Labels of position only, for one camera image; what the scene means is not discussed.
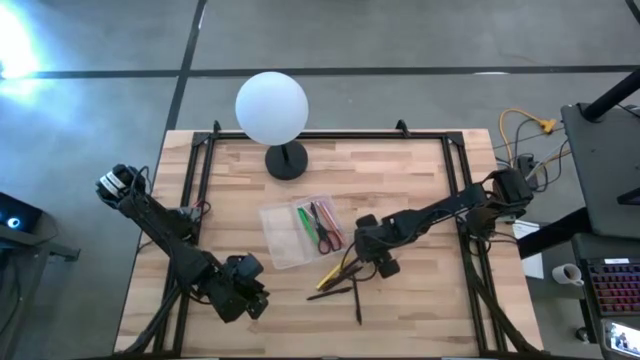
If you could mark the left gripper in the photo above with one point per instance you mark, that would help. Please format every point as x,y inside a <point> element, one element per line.
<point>232,300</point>

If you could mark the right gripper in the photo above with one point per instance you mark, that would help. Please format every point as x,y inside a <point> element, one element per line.
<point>377,242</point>

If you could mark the black pen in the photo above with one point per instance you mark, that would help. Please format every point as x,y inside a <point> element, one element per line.
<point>348,266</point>
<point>357,300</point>
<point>330,293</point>

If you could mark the dark brown pen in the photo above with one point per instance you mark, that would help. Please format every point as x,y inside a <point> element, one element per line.
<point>340,280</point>

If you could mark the yellow pencil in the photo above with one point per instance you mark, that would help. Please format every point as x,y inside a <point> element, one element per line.
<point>327,278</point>

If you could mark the green pen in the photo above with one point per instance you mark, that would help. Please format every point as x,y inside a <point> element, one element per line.
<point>306,225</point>

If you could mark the clear plastic supply box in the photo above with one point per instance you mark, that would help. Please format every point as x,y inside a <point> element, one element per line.
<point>280,235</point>

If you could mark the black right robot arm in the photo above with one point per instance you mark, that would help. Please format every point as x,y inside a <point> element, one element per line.
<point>440,210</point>

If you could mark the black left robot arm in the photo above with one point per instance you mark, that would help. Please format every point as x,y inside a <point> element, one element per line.
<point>165,235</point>

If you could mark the white paper sheet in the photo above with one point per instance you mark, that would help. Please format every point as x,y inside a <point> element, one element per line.
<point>532,265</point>

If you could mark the black power adapter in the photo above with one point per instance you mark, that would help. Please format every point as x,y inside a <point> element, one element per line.
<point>525,162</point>

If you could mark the white globe lamp black base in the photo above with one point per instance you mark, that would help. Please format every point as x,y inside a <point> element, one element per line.
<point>271,107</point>

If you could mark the white mug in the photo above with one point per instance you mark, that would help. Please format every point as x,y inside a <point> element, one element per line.
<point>565,274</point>

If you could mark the black device with blue light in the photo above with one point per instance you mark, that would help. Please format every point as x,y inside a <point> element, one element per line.
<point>20,210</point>

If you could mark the dark grey desk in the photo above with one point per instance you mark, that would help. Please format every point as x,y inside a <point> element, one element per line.
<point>600,165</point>

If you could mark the backlit keyboard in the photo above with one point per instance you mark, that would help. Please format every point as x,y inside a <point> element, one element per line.
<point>615,287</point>

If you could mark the smartphone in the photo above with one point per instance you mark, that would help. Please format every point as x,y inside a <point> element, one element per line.
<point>622,340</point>

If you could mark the black pole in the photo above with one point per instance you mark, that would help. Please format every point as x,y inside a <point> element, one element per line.
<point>610,97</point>

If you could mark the black aluminium table frame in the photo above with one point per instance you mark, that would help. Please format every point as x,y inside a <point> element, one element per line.
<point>350,135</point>

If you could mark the black desk bracket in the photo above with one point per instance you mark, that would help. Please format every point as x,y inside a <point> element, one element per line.
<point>629,196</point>

